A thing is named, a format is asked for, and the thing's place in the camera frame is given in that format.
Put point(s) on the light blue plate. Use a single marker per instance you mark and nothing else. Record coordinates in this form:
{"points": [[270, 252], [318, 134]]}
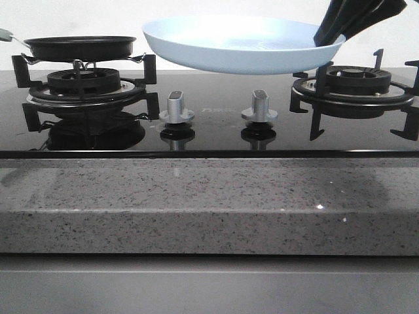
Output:
{"points": [[243, 45]]}

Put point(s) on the right black pan support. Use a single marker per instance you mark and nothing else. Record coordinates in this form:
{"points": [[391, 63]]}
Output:
{"points": [[314, 91]]}

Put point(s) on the left black pan support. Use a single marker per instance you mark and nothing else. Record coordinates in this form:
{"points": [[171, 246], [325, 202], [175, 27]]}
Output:
{"points": [[130, 91]]}

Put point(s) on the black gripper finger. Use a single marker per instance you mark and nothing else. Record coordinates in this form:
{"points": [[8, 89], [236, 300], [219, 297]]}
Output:
{"points": [[344, 18], [380, 12]]}

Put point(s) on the black gas burner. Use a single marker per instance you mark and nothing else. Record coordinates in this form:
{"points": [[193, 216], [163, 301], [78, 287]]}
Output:
{"points": [[358, 81], [93, 81]]}

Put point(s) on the left silver stove knob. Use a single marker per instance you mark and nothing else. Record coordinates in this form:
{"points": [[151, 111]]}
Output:
{"points": [[176, 112]]}

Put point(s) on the right silver stove knob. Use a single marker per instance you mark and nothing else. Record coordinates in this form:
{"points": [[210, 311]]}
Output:
{"points": [[259, 111]]}

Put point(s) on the left black gas burner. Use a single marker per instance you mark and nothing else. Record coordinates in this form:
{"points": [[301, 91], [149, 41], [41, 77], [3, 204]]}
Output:
{"points": [[93, 81]]}

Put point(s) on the grey cabinet front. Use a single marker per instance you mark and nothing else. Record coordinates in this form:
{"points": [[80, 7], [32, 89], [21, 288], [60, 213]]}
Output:
{"points": [[49, 283]]}

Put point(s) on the right black gas burner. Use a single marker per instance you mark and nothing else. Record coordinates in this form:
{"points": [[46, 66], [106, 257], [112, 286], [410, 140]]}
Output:
{"points": [[358, 81]]}

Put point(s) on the black glass gas cooktop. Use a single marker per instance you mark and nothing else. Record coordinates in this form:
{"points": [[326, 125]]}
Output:
{"points": [[216, 131]]}

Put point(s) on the silver stove knob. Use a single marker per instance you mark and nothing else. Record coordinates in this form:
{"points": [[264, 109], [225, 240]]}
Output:
{"points": [[259, 111], [176, 112]]}

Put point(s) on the black pan support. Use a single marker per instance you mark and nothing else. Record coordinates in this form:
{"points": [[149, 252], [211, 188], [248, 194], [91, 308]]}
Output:
{"points": [[130, 91], [314, 91]]}

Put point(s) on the black frying pan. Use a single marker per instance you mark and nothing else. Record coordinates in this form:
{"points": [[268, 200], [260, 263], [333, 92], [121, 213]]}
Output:
{"points": [[84, 48]]}

